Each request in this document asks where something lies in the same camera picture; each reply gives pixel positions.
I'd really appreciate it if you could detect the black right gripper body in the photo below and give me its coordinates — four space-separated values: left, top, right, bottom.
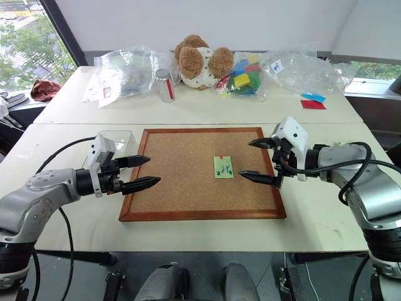
270 136 297 189

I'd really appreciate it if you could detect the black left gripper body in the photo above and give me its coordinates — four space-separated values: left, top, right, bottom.
98 157 123 196

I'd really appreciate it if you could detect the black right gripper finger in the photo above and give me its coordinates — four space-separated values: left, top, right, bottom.
237 170 281 188
248 139 276 151

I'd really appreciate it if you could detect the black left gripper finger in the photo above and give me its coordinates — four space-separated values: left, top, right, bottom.
120 176 162 196
116 154 152 169

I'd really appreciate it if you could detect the green sticky note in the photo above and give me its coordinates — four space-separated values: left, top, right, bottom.
213 155 236 179

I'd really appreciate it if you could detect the wood-framed cork board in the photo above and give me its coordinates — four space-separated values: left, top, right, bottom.
118 127 288 223

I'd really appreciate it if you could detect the clear plastic box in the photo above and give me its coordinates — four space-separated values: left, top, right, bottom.
81 130 136 169

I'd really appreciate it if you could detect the red paper sheet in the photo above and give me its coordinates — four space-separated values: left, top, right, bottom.
300 99 327 110

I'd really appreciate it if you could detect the bag of coloured blocks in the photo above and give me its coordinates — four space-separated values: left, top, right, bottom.
214 51 267 101

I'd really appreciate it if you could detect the blue paper sheet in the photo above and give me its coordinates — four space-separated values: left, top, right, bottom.
301 91 327 103

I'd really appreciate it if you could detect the silver metal can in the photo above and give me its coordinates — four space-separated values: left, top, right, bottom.
155 68 176 103

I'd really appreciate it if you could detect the clear empty plastic bag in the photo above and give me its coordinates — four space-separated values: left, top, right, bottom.
259 43 358 95

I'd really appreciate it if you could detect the clear bag of dark items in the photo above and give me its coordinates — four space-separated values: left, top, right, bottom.
81 45 176 108

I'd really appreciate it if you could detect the brown plush teddy bear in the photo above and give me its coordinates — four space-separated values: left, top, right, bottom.
174 34 234 91

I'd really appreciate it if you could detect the dark rounded left leg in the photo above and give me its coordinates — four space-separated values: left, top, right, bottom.
134 263 191 301

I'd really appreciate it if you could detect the dark rounded leg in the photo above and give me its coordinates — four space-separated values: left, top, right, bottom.
134 263 191 301
221 262 261 301

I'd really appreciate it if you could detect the dark rounded right leg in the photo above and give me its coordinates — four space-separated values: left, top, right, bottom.
221 262 261 301

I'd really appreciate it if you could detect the dark red cloth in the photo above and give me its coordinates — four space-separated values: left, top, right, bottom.
30 79 63 102

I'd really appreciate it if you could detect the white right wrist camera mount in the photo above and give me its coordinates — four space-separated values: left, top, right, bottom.
271 116 310 182

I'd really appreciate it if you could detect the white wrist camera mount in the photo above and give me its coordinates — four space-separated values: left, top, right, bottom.
271 116 310 182
86 134 117 198

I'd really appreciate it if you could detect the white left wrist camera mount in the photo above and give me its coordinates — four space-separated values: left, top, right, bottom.
86 134 117 198

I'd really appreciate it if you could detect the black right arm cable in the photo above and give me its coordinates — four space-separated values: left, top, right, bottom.
277 141 377 207

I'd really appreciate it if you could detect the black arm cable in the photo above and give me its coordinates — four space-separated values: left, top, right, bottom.
31 135 96 301
277 141 377 207

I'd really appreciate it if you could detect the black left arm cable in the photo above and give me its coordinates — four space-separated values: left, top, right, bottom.
31 135 96 301

